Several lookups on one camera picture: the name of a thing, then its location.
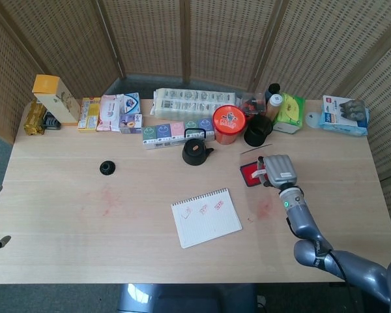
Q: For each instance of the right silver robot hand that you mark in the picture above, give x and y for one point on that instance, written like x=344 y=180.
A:
x=280 y=169

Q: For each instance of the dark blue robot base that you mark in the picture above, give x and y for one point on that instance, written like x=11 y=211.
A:
x=182 y=298

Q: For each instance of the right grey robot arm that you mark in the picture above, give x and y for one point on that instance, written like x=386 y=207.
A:
x=303 y=218

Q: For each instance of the spiral notepad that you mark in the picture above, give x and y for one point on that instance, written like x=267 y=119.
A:
x=205 y=221

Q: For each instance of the red ink pad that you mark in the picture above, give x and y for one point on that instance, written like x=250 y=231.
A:
x=248 y=176

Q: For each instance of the green tissue pack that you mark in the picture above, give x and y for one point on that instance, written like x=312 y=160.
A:
x=290 y=112

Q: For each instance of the pale blue round disc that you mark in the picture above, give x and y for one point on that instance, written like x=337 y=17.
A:
x=312 y=119

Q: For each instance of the brown bottle white cap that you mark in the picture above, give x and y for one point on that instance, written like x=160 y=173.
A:
x=273 y=106

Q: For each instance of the orange cylindrical tub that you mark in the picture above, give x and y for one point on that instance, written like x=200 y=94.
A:
x=228 y=125

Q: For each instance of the blue white wipes pack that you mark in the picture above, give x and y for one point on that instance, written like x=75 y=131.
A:
x=332 y=122

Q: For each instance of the clear plastic clip box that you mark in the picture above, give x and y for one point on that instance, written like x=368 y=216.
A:
x=252 y=102

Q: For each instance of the dark bottle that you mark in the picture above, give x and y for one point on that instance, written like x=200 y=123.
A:
x=273 y=88

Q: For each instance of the gold foil pack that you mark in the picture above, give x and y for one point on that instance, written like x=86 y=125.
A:
x=32 y=119

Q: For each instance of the black teapot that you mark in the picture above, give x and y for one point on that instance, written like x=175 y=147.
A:
x=194 y=153

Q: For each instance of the grey item blister pack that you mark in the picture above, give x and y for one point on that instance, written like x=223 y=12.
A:
x=353 y=109

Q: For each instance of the tall cream orange box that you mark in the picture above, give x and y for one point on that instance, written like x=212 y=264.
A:
x=58 y=101

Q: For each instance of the yellow flat box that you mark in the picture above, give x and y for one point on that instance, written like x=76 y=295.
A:
x=88 y=114

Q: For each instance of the row of pastel boxes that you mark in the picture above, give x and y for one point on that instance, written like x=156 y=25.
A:
x=163 y=133

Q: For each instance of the pink wet wipes pack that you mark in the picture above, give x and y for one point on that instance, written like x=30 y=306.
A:
x=109 y=112

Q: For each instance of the purple small box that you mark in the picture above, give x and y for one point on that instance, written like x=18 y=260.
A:
x=130 y=124

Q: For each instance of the blue white small box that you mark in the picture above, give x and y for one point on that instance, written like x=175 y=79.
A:
x=131 y=102

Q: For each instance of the wooden woven folding screen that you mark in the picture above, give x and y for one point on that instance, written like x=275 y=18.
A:
x=150 y=32

